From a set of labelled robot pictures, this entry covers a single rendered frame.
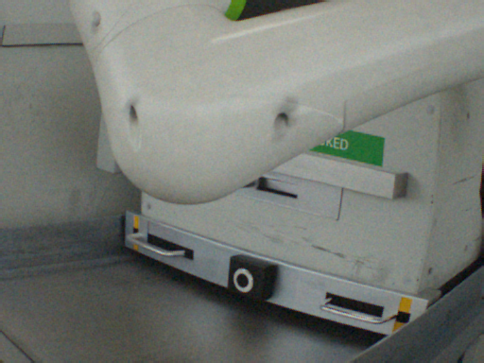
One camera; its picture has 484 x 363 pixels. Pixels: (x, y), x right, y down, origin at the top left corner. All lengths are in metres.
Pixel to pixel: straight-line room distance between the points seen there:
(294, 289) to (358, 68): 0.49
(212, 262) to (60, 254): 0.25
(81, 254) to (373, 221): 0.47
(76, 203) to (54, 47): 0.30
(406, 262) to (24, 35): 0.73
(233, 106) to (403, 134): 0.41
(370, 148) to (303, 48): 0.40
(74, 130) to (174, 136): 0.79
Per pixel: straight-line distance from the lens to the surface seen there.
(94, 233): 1.03
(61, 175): 1.15
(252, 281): 0.85
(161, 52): 0.39
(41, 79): 1.11
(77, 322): 0.78
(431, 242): 0.76
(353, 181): 0.75
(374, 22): 0.41
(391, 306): 0.77
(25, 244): 0.95
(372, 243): 0.79
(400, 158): 0.76
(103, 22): 0.42
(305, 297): 0.84
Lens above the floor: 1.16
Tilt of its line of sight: 10 degrees down
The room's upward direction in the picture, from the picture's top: 6 degrees clockwise
